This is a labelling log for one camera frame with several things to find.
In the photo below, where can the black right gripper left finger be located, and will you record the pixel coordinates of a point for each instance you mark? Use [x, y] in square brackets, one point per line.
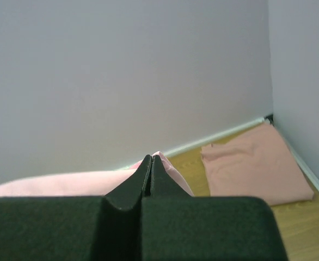
[75, 228]

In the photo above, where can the light pink t-shirt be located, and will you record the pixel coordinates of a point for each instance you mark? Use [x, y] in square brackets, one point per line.
[68, 184]

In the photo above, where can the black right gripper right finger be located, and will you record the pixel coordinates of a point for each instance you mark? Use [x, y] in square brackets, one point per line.
[177, 226]

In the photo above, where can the aluminium table edge rail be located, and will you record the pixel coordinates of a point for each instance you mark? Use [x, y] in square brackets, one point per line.
[257, 146]

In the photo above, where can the folded dusty pink t-shirt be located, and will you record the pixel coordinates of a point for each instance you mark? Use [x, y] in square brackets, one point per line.
[257, 166]

